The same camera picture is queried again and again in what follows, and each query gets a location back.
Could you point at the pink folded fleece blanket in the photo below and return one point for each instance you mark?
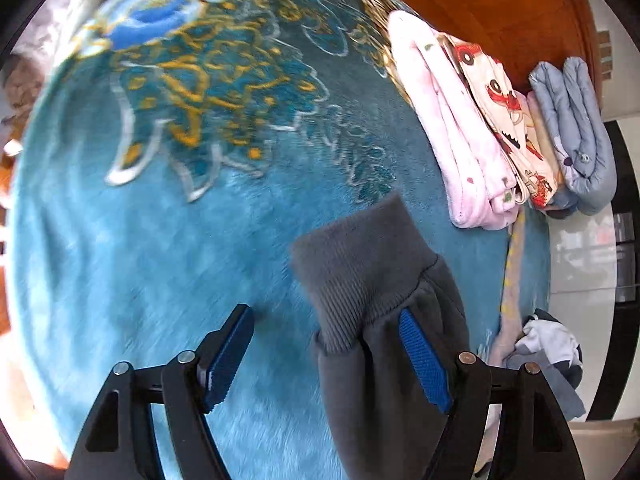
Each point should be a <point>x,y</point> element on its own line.
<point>478,181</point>

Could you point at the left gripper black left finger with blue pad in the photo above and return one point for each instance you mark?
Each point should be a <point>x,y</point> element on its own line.
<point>118,440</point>

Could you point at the pastel yellow folded blanket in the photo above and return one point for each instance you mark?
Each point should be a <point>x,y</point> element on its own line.
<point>543,138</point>

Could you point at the blue grey folded quilt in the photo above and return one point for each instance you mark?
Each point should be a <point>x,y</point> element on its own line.
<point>569,106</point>

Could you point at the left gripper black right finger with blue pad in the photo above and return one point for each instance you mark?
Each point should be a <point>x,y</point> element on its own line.
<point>533,440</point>

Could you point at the cream cartoon print folded blanket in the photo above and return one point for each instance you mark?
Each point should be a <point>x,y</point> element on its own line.
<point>506,115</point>

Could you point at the white and navy crumpled garment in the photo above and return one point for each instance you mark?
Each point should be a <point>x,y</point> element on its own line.
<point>549,344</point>

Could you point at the dark grey sweatshirt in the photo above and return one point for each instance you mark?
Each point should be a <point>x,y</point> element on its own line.
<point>360,273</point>

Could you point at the beige yellow patterned sheet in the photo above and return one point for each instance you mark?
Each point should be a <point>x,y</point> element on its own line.
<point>510,317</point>

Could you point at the teal floral plush blanket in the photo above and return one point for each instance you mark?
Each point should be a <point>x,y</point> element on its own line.
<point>176,152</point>

